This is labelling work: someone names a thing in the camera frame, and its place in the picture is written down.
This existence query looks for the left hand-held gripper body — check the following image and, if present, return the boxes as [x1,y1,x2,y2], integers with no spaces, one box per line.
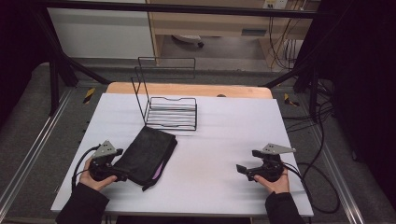
[88,140,124,183]

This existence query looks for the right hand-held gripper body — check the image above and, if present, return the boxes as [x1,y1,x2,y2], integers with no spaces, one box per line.
[257,143,297,183]

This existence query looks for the black fabric pouch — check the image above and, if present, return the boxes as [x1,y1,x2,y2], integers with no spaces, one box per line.
[111,125,178,192]

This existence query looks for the person's left hand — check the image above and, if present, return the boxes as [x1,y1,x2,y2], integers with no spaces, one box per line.
[78,156,119,192]

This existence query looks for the person's right hand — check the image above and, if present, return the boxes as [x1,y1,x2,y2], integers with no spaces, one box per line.
[253,168,291,195]

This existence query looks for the white foam sheet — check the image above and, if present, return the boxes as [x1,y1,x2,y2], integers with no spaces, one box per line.
[50,92,315,218]

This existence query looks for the yellow black tape strip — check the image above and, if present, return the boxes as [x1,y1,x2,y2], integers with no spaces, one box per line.
[283,92,301,107]
[82,87,96,105]

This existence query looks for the black curtain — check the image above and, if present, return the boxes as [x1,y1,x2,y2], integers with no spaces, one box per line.
[303,0,396,211]
[0,0,54,125]

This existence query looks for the white cabinet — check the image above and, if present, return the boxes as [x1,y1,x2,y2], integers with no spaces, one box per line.
[46,0,156,60]

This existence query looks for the white chair base with castor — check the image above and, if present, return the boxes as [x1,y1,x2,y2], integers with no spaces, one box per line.
[171,34,205,49]

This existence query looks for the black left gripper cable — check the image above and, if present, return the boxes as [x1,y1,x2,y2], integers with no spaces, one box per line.
[71,144,102,191]

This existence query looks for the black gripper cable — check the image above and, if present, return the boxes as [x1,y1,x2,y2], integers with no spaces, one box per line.
[71,144,102,191]
[282,161,341,216]

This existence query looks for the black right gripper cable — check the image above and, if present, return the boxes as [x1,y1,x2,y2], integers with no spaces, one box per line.
[282,161,341,216]

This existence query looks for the black wire rack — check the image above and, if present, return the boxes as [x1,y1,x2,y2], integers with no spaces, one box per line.
[131,56,199,132]

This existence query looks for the bundle of black floor cables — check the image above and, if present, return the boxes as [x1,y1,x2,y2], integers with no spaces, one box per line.
[281,77,335,133]

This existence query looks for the aluminium floor rail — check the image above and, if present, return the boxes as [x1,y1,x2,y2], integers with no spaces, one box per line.
[311,124,366,224]
[0,89,75,213]

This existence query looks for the black metal frame stand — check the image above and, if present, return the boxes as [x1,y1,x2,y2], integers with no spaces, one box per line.
[261,0,353,123]
[31,6,112,117]

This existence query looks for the hanging cables under desk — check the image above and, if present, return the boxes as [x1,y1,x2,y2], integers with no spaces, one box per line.
[267,3,307,72]

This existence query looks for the white wall socket strip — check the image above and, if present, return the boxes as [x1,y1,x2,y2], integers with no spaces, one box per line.
[262,0,289,10]

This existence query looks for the black metal frame crossbar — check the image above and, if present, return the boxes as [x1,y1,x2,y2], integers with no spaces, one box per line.
[31,0,325,20]

